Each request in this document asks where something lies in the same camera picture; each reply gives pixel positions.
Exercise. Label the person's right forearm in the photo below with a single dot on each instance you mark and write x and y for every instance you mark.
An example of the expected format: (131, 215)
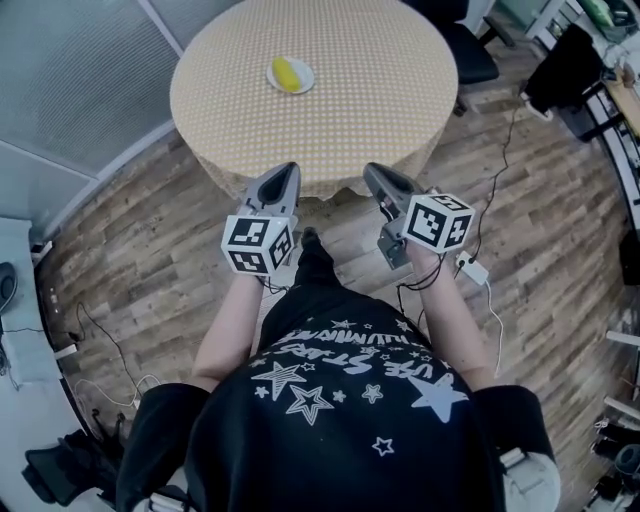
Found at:
(450, 320)

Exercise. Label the round yellow checkered table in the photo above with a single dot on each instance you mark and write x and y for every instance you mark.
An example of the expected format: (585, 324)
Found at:
(350, 115)

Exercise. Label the white desk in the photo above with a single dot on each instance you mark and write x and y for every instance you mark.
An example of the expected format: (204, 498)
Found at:
(25, 370)

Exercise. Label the black chair base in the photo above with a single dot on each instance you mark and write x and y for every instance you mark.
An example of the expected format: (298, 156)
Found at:
(70, 465)

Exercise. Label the yellow corn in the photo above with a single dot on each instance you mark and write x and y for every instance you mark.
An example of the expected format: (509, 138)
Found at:
(285, 74)

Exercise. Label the black hanging garment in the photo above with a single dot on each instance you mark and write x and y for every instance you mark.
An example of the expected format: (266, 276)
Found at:
(565, 80)

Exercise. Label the person's black trousers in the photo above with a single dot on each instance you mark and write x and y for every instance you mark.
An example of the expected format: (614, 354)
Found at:
(320, 295)

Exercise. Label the white power adapter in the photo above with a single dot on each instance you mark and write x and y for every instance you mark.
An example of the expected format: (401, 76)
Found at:
(472, 267)

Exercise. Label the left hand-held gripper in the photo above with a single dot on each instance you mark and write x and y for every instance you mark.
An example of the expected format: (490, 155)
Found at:
(257, 235)

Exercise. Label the black office chair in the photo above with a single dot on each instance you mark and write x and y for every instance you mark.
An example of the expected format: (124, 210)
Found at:
(470, 50)

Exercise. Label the black star print t-shirt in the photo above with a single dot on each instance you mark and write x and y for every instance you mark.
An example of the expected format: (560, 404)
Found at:
(340, 450)

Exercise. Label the person's black shoe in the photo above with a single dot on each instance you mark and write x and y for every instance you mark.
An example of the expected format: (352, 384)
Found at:
(309, 236)

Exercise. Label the white power strip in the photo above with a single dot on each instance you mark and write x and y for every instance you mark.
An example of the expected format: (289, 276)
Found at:
(42, 249)

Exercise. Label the white plate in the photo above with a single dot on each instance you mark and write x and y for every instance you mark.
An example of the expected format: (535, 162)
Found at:
(306, 75)

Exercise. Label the person's left forearm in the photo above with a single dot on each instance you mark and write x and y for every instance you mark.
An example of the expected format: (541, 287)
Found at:
(230, 330)

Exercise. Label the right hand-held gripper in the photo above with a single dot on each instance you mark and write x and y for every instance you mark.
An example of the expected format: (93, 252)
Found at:
(435, 220)

